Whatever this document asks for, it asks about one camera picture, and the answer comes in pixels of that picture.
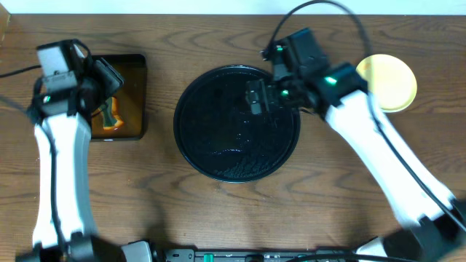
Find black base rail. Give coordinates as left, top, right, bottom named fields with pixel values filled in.
left=163, top=249, right=358, bottom=262

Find black rectangular water tray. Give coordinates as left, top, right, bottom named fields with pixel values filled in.
left=92, top=54, right=148, bottom=141

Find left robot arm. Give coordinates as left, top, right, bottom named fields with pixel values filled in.
left=15, top=57, right=126, bottom=261

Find orange green sponge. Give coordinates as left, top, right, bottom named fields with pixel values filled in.
left=99, top=97, right=124, bottom=130

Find yellow plate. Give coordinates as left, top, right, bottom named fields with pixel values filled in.
left=356, top=54, right=417, bottom=113

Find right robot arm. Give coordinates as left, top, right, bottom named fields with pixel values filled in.
left=246, top=63, right=465, bottom=261

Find round black tray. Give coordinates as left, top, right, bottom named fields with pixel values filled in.
left=173, top=65, right=301, bottom=183

